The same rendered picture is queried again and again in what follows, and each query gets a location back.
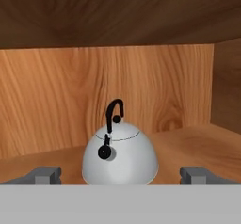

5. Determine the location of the white kettle with black handle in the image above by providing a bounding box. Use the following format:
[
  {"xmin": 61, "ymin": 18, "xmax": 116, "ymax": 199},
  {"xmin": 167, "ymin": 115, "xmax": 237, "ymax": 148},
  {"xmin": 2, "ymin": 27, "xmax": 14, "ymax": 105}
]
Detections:
[{"xmin": 81, "ymin": 98, "xmax": 160, "ymax": 186}]

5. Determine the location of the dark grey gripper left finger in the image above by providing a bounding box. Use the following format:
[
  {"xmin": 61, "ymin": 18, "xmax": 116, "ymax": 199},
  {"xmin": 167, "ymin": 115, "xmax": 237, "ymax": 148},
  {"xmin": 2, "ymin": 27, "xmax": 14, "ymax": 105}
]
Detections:
[{"xmin": 0, "ymin": 166, "xmax": 62, "ymax": 185}]

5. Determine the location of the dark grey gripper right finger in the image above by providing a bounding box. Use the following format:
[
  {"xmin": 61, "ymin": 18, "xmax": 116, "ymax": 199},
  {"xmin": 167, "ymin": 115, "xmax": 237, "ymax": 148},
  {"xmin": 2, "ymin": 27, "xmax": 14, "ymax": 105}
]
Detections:
[{"xmin": 179, "ymin": 166, "xmax": 241, "ymax": 185}]

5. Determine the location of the wooden cabinet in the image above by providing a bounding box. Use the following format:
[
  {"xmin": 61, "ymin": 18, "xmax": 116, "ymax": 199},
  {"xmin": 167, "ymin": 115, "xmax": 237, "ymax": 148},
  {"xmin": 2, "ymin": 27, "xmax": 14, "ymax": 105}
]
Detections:
[{"xmin": 0, "ymin": 0, "xmax": 241, "ymax": 185}]

